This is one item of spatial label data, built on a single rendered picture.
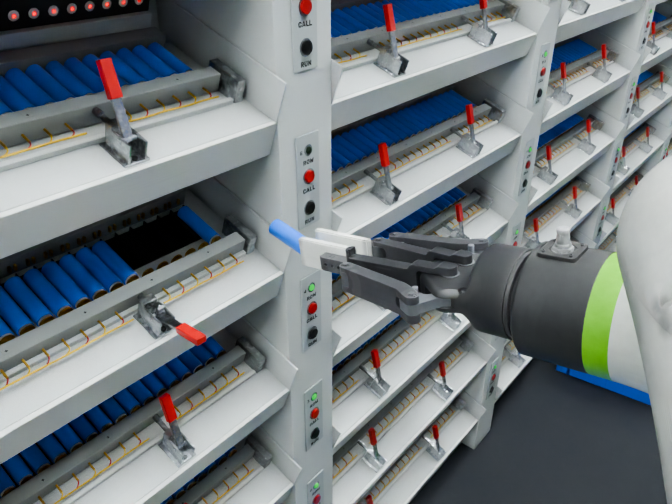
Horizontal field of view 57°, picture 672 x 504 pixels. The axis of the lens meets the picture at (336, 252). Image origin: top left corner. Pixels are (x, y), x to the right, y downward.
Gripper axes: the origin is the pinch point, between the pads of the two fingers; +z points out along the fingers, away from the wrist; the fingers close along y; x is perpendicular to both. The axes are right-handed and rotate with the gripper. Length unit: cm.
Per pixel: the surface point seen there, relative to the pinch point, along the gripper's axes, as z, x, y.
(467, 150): 18, 7, -58
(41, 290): 24.8, 1.2, 19.2
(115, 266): 23.9, 1.8, 11.1
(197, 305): 17.2, 7.6, 6.0
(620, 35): 20, -1, -147
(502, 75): 20, -3, -77
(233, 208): 23.0, 0.7, -6.2
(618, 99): 19, 16, -147
